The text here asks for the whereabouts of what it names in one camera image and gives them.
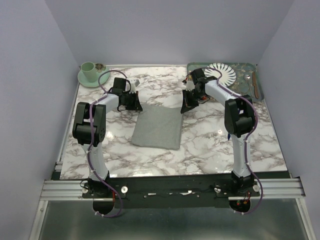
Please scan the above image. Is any grey woven cloth napkin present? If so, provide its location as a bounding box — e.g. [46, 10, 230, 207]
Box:
[131, 104, 183, 150]

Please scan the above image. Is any brown wooden knife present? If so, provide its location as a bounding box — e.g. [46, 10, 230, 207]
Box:
[252, 71, 259, 99]

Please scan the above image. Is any white blue striped plate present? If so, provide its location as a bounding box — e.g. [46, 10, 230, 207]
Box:
[203, 62, 237, 87]

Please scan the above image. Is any aluminium extrusion rail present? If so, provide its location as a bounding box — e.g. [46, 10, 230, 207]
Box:
[40, 178, 306, 202]

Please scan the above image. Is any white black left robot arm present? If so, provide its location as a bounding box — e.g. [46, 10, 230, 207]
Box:
[72, 77, 143, 198]

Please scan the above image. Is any mint green floral plate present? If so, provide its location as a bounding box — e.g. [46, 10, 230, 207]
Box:
[77, 63, 109, 88]

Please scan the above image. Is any mint green cup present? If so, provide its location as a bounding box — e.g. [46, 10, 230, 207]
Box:
[80, 62, 97, 83]

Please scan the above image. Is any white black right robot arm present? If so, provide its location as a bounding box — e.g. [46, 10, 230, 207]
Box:
[180, 68, 259, 196]

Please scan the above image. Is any teal floral serving tray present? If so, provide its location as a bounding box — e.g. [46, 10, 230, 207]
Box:
[186, 62, 264, 102]

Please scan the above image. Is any black metal base frame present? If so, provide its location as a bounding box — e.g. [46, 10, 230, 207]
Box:
[51, 172, 292, 210]

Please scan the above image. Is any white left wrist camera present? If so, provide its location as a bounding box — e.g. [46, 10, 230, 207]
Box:
[129, 79, 140, 93]

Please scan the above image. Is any silver spoon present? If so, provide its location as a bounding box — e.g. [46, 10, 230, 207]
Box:
[243, 74, 254, 98]

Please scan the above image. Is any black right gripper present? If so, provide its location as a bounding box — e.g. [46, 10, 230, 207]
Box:
[181, 88, 205, 114]

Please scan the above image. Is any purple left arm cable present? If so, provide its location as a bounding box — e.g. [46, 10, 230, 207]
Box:
[86, 70, 131, 218]

